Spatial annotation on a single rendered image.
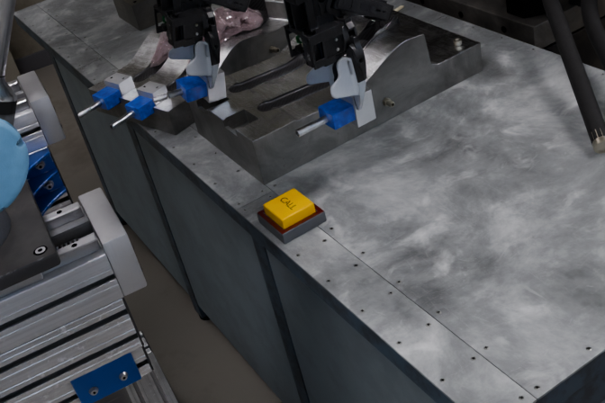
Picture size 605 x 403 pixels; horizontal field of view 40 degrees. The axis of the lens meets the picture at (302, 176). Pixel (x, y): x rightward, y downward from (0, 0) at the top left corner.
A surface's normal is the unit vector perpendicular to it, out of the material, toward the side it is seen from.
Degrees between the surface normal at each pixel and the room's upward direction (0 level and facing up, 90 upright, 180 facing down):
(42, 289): 90
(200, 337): 0
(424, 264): 0
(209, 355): 0
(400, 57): 90
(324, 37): 90
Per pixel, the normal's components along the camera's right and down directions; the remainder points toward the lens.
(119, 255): 0.44, 0.43
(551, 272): -0.19, -0.81
